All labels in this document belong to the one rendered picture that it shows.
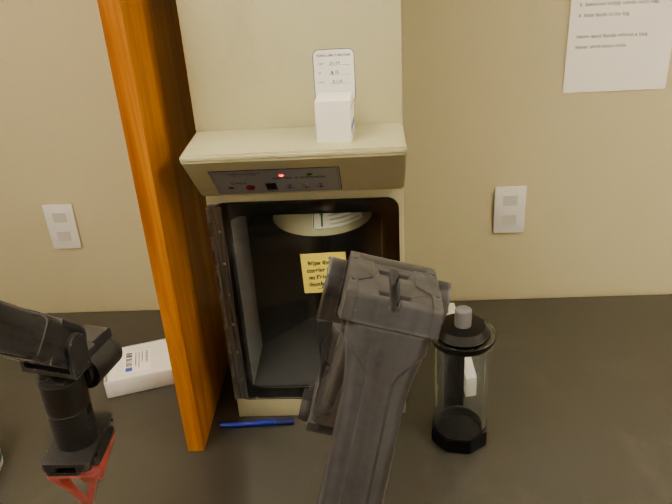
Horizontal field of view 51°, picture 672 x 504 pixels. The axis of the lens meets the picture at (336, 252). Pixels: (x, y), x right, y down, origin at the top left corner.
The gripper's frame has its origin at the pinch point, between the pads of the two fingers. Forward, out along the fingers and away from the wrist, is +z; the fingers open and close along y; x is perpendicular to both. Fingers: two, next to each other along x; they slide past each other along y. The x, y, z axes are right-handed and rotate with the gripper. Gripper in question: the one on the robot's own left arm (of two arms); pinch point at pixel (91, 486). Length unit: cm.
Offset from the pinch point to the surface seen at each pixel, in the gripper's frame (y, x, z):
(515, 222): 75, -74, -3
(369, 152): 21, -41, -40
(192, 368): 25.8, -9.1, -0.9
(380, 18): 33, -43, -56
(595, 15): 75, -87, -48
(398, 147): 21, -45, -41
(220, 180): 25.6, -18.5, -35.4
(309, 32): 33, -33, -55
